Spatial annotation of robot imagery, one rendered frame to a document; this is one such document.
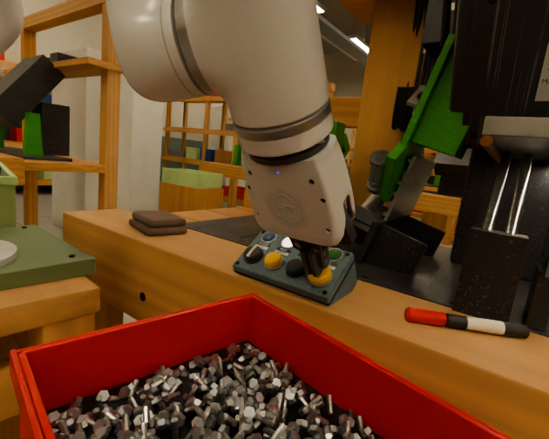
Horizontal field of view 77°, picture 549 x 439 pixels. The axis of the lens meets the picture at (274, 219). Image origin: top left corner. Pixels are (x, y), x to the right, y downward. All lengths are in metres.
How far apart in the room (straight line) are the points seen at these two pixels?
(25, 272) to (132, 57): 0.39
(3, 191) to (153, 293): 0.46
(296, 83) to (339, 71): 12.15
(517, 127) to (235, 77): 0.27
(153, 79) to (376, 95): 0.81
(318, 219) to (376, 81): 0.76
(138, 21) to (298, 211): 0.19
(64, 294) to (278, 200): 0.35
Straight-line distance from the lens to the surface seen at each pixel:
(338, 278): 0.44
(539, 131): 0.41
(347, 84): 12.16
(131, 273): 0.68
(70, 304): 0.57
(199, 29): 0.27
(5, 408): 0.64
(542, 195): 0.75
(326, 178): 0.30
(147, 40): 0.28
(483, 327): 0.46
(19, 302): 0.56
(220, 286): 0.51
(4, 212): 0.97
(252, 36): 0.25
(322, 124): 0.29
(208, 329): 0.36
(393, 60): 1.05
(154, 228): 0.67
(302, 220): 0.33
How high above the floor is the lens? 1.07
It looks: 10 degrees down
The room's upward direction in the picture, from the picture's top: 6 degrees clockwise
